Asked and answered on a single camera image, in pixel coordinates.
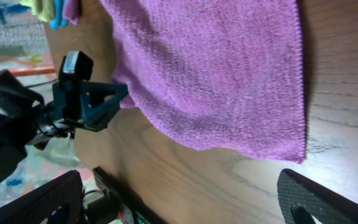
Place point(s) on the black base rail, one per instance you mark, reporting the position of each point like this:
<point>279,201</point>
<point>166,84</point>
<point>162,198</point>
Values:
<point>118,202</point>

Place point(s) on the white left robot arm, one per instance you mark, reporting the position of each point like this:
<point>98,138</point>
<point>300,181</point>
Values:
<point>26,119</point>

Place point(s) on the folded blue cloth in stack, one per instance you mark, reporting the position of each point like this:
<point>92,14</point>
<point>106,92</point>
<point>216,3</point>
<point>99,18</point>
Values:
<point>58,19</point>

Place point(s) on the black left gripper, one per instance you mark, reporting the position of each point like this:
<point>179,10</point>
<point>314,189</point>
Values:
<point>100,103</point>

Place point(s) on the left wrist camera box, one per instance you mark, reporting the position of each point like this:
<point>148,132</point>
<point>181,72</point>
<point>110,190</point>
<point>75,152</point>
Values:
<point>76,66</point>

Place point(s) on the purple microfiber cloth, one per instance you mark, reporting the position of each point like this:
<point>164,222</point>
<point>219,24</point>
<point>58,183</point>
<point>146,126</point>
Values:
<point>215,73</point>

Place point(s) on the folded green cloth on stack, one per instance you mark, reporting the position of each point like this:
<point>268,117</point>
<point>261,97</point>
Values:
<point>44,10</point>

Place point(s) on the folded pink cloth under stack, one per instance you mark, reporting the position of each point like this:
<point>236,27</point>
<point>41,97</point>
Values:
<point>71,11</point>

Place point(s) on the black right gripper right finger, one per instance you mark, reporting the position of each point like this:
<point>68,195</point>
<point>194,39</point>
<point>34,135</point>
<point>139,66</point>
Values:
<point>302,200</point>

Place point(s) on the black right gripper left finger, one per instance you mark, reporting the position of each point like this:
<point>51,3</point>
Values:
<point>61,198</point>

